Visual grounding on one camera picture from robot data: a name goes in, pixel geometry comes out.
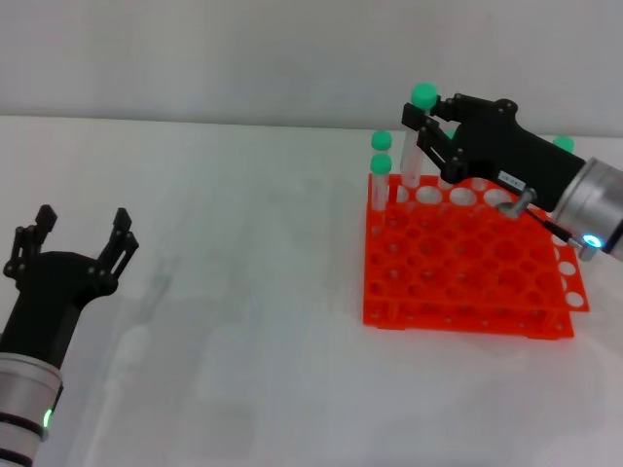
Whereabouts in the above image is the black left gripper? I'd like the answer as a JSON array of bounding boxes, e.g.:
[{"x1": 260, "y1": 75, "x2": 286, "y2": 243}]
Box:
[{"x1": 0, "y1": 204, "x2": 141, "y2": 372}]

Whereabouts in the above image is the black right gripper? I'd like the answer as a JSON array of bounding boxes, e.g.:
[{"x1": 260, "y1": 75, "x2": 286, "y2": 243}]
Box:
[{"x1": 401, "y1": 92, "x2": 589, "y2": 214}]

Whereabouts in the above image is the orange plastic test tube rack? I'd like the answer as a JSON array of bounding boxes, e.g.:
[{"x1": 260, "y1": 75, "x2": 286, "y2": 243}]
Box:
[{"x1": 362, "y1": 172, "x2": 592, "y2": 341}]

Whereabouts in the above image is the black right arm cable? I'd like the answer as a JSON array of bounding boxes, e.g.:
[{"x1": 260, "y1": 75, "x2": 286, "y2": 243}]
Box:
[{"x1": 495, "y1": 188, "x2": 586, "y2": 247}]

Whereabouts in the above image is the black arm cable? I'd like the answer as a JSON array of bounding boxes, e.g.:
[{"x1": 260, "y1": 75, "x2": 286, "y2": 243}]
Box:
[
  {"x1": 48, "y1": 381, "x2": 66, "y2": 430},
  {"x1": 495, "y1": 188, "x2": 586, "y2": 247}
]

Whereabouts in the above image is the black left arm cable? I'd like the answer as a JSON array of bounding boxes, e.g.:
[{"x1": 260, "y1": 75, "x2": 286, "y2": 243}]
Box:
[{"x1": 48, "y1": 381, "x2": 66, "y2": 430}]

